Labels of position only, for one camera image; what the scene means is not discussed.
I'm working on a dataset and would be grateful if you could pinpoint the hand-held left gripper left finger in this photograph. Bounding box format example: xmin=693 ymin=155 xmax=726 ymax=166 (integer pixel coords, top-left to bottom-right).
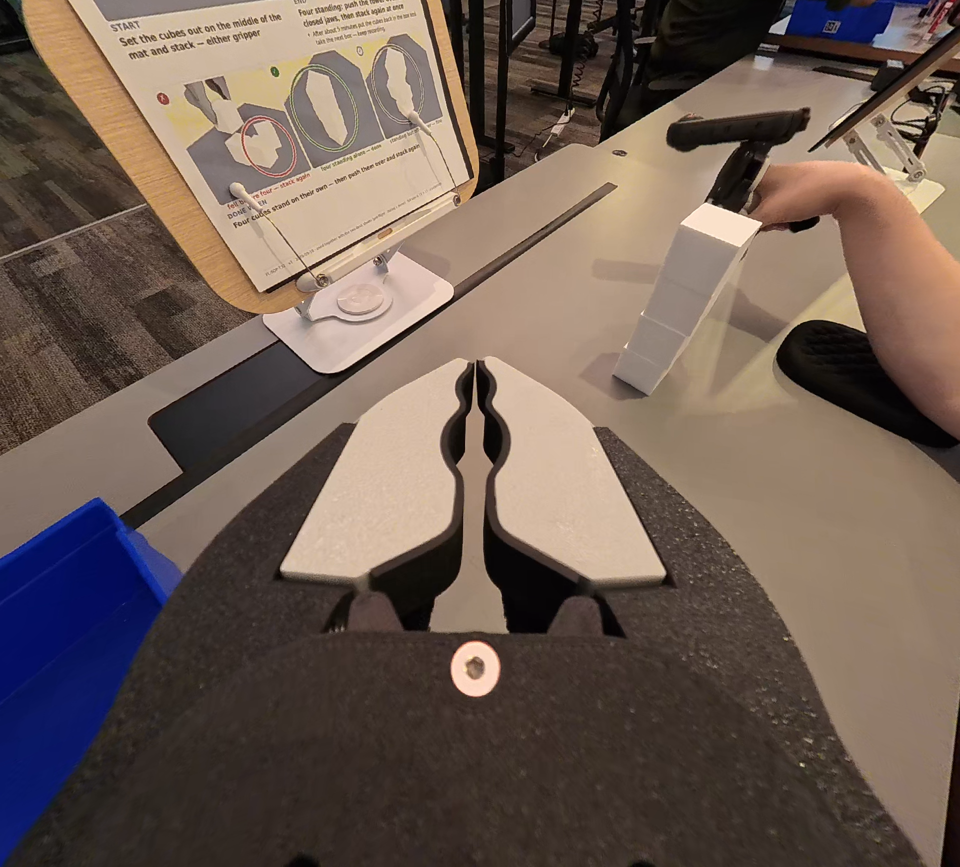
xmin=279 ymin=357 xmax=477 ymax=634

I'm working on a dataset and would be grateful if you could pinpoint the person's right hand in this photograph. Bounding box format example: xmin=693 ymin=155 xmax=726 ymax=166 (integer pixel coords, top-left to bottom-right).
xmin=752 ymin=162 xmax=853 ymax=232

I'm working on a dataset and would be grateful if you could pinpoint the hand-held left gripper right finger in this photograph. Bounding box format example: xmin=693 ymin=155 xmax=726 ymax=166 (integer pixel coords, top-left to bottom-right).
xmin=476 ymin=355 xmax=669 ymax=634

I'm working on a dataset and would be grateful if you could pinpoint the white foam cube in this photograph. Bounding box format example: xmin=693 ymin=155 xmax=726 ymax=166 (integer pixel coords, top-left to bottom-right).
xmin=612 ymin=349 xmax=687 ymax=397
xmin=663 ymin=203 xmax=764 ymax=298
xmin=645 ymin=274 xmax=740 ymax=339
xmin=628 ymin=315 xmax=714 ymax=367

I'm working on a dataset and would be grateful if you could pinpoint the wooden document board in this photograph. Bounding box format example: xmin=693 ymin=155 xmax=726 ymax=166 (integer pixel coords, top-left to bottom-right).
xmin=22 ymin=0 xmax=481 ymax=317

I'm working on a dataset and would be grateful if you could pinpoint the black floor stand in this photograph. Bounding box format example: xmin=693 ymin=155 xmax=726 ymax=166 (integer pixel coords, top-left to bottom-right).
xmin=442 ymin=0 xmax=519 ymax=189

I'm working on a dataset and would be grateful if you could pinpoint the white power strip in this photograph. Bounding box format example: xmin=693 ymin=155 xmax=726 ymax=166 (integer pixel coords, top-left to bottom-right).
xmin=540 ymin=105 xmax=579 ymax=148

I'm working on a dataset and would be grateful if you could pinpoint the black mesh wrist rest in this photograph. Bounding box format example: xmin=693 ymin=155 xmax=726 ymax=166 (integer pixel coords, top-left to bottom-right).
xmin=776 ymin=319 xmax=960 ymax=448

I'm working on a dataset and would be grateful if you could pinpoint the printed instruction sheet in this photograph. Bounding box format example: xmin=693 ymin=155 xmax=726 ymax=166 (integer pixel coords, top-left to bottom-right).
xmin=11 ymin=0 xmax=475 ymax=293

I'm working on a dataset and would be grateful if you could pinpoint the person's right forearm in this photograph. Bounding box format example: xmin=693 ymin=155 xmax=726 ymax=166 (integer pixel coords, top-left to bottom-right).
xmin=836 ymin=162 xmax=960 ymax=437

